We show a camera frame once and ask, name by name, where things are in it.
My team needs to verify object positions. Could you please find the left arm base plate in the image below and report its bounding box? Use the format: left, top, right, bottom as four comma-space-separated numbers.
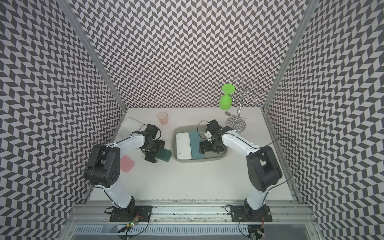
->
105, 206, 153, 223

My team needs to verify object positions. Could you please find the pink pencil case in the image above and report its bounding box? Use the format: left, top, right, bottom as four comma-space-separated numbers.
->
121, 155, 135, 173

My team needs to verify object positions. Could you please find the dark green pencil case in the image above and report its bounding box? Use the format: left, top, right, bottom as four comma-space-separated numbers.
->
155, 149, 172, 162

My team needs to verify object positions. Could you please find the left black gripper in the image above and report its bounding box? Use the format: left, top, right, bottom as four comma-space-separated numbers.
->
144, 139, 166, 163

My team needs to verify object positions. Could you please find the pink transparent cup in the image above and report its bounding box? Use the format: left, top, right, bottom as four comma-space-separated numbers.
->
158, 112, 169, 125

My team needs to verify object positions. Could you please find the chrome wire cup rack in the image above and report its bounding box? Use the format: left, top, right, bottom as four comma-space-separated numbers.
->
226, 86, 251, 133

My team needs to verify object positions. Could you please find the green plastic wine glass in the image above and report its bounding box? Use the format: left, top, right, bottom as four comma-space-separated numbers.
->
219, 84, 236, 111

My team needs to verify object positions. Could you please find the metal spoon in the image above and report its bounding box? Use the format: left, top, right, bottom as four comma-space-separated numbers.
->
225, 111, 247, 121

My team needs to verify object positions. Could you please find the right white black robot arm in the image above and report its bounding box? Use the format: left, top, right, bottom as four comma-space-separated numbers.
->
199, 120, 283, 219

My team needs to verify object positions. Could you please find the grey plastic storage box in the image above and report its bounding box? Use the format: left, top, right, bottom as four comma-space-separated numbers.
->
171, 124, 229, 163

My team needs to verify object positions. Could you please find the white pencil case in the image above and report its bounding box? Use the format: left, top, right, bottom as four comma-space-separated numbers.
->
176, 133, 192, 160

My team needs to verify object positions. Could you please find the light teal pencil case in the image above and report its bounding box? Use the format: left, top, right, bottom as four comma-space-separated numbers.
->
190, 132, 205, 160

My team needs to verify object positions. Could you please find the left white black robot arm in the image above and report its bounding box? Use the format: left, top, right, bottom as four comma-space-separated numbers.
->
84, 124, 165, 214

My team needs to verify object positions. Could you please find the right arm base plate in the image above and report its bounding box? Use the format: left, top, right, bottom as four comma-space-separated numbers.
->
229, 205, 273, 223

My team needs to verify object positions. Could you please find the aluminium front rail frame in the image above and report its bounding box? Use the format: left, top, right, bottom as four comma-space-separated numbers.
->
59, 200, 323, 240

